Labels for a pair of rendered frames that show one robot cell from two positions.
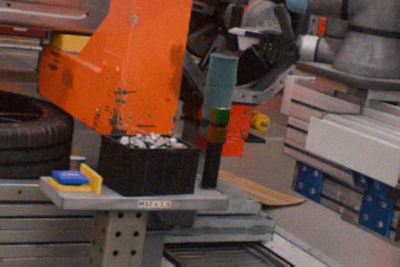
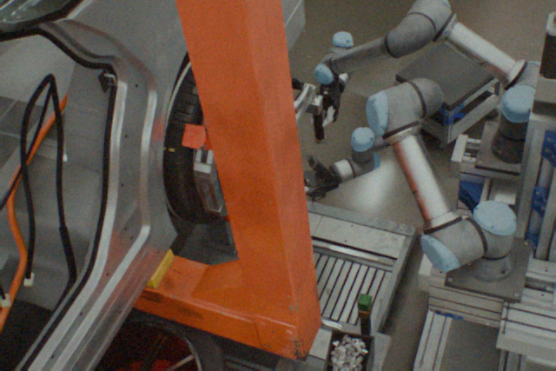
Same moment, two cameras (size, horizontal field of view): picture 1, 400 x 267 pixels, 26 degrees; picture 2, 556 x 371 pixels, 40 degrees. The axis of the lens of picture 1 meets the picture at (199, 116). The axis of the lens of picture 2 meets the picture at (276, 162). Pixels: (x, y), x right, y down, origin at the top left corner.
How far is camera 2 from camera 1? 2.21 m
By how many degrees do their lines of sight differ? 45
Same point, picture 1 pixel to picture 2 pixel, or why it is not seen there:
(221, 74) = not seen: hidden behind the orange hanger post
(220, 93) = not seen: hidden behind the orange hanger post
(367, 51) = (501, 266)
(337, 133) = (529, 345)
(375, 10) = (504, 248)
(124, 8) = (277, 300)
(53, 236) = not seen: outside the picture
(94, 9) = (160, 244)
